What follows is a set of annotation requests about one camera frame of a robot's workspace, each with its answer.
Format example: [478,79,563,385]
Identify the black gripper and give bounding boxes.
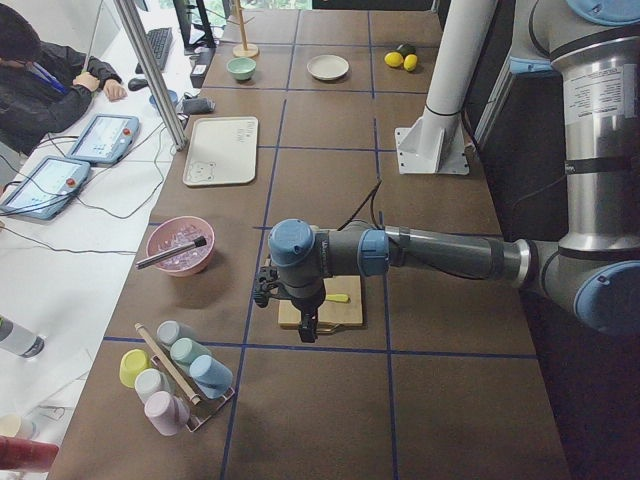
[252,266,323,343]

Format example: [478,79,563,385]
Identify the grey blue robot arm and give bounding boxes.
[253,1,639,342]

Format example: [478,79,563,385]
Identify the cream rectangular tray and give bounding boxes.
[183,116,259,187]

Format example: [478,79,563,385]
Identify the bamboo cutting board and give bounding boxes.
[276,275,364,335]

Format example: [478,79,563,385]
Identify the blue cup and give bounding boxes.
[189,355,233,399]

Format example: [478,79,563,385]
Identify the mint green cup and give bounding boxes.
[170,337,211,375]

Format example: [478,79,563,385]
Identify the acrylic cup rack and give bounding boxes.
[152,355,235,432]

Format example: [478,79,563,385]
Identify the black metal brush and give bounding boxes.
[135,236,208,270]

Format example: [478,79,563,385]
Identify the grey cup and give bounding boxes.
[156,320,198,348]

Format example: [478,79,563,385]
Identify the pink cup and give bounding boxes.
[144,391,190,436]

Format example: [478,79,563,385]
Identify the pink bowl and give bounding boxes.
[146,216,215,277]

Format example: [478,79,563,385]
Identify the white cup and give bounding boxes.
[134,368,174,404]

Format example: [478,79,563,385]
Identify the yellow cup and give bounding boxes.
[119,349,151,388]

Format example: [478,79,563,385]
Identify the white pillar with base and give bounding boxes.
[395,0,500,176]

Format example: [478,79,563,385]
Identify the grey folded cloth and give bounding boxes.
[182,98,215,115]

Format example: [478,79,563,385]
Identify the beige plate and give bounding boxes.
[307,54,350,81]

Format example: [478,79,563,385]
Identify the mint green bowl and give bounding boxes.
[226,57,257,82]

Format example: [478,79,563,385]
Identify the blue bowl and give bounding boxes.
[148,90,178,110]

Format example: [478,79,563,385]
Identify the teach pendant tablet far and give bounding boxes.
[66,114,140,165]

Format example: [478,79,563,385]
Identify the teach pendant tablet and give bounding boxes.
[1,156,91,220]
[66,114,140,165]

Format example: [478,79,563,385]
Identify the yellow lemon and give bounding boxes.
[384,51,404,68]
[403,54,419,72]

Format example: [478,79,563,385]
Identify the wooden mug stand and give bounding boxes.
[233,0,259,58]

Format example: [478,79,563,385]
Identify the black remote box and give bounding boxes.
[190,49,215,88]

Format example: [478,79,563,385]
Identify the clear water bottle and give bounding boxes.
[0,317,45,358]

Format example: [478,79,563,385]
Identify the teach pendant tablet near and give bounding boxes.
[1,156,91,220]

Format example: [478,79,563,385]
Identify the green lime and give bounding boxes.
[395,44,416,58]

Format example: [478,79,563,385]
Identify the black computer mouse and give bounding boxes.
[127,78,148,92]

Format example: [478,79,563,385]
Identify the red bottle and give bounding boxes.
[1,436,59,473]

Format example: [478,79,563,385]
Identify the black keyboard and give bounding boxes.
[146,27,173,71]

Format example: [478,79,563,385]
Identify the seated person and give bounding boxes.
[1,4,127,156]

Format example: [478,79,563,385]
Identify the aluminium frame post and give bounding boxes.
[114,0,188,151]

